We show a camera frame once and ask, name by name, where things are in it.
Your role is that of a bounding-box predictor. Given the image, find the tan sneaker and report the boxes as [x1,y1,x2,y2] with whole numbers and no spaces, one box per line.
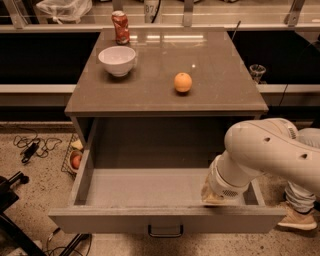
[278,202,317,231]

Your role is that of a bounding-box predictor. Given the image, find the grey drawer cabinet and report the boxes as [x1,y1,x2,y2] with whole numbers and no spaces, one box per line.
[64,27,270,174]

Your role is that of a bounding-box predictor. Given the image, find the clear glass cup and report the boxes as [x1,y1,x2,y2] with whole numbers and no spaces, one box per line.
[249,64,266,83]

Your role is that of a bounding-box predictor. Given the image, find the person leg light trousers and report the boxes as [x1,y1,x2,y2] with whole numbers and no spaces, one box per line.
[285,128,320,214]

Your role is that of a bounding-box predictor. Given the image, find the wire basket on floor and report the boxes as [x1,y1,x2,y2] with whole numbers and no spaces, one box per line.
[61,134,83,178]

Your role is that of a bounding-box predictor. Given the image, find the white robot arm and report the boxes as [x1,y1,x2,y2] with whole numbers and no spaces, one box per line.
[201,118,320,205]

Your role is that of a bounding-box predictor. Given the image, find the white ceramic bowl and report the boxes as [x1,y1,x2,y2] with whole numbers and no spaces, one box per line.
[98,46,136,77]

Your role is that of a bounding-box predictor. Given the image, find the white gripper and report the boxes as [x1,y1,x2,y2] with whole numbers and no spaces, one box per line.
[201,154,249,205]

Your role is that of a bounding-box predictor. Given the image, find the crushed red soda can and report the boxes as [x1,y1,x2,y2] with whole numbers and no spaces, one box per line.
[111,10,130,45]

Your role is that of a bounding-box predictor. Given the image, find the red apple in basket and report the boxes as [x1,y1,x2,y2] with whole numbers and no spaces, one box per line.
[71,155,82,169]

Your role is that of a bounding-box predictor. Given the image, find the orange fruit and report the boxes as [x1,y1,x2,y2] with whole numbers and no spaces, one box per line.
[174,72,192,93]

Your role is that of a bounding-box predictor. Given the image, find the black power adapter with cable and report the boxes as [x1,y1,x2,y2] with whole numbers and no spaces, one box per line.
[13,128,62,164]

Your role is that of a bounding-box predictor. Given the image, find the black stand base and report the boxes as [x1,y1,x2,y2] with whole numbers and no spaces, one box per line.
[0,171,46,256]

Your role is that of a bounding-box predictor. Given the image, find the clear plastic bag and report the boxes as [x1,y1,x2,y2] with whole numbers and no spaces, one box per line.
[36,0,92,24]

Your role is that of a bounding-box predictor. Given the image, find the black cable on floor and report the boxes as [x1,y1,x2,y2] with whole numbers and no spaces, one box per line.
[45,227,93,256]

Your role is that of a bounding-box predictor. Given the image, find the grey top drawer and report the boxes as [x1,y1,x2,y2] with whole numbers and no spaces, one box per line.
[48,117,287,239]

